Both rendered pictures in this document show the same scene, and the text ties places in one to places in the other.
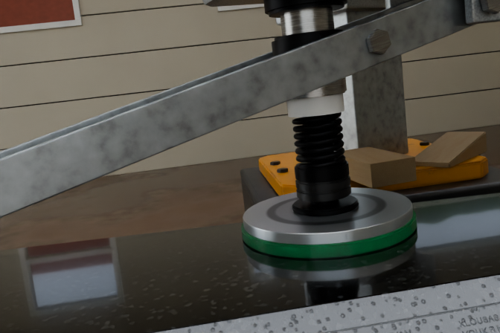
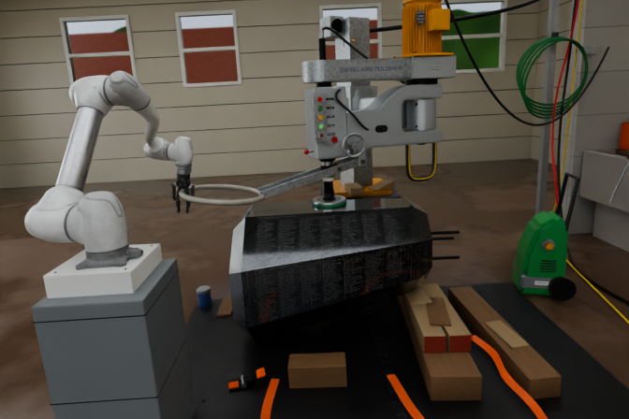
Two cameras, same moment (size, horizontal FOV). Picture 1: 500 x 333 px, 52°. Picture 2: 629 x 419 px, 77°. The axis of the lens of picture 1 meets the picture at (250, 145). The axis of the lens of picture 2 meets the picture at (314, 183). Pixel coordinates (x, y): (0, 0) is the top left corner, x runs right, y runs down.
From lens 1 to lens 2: 1.87 m
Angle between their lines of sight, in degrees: 6
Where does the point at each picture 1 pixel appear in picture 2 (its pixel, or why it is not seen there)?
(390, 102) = (366, 168)
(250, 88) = (314, 177)
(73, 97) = (234, 126)
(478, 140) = (390, 183)
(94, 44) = (248, 95)
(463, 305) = (342, 214)
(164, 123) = (299, 182)
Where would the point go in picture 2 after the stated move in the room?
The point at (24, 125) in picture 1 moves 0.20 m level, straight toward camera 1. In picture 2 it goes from (205, 141) to (206, 142)
